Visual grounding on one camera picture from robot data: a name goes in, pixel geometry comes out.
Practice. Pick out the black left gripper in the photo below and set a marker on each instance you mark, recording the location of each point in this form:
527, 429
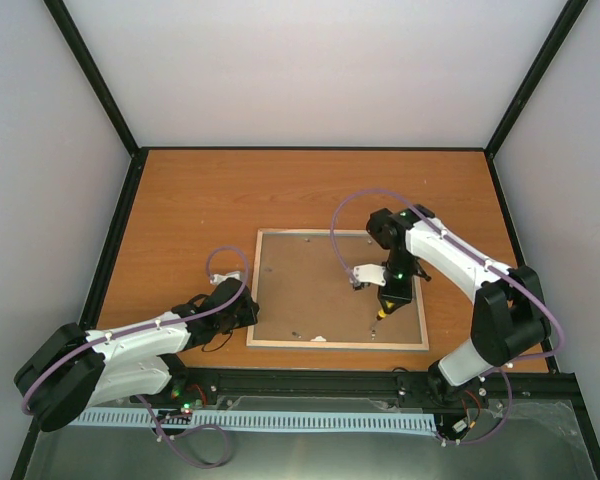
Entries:
250, 316

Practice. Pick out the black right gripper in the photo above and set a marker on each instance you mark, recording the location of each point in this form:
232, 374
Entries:
403, 296

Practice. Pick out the yellow handled screwdriver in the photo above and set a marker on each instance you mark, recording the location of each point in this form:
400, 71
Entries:
380, 316

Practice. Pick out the blue wooden picture frame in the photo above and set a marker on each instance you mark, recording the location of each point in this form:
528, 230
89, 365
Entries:
307, 301

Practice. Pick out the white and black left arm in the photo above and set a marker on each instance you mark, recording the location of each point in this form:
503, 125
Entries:
76, 369

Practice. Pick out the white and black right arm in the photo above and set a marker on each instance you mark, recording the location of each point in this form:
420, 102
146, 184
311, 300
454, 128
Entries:
507, 319

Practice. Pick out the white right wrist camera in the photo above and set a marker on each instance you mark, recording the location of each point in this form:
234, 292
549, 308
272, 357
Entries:
362, 276

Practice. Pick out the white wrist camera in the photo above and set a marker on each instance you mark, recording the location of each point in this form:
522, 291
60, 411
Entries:
216, 279
362, 276

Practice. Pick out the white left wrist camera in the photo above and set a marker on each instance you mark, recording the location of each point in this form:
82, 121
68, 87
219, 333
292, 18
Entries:
216, 279

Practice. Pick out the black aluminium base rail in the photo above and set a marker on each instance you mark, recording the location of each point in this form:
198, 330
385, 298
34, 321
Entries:
409, 390

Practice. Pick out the light blue slotted cable duct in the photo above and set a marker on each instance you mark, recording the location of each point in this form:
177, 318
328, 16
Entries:
265, 421

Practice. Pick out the black enclosure frame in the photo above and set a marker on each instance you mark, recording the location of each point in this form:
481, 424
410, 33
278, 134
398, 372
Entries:
551, 385

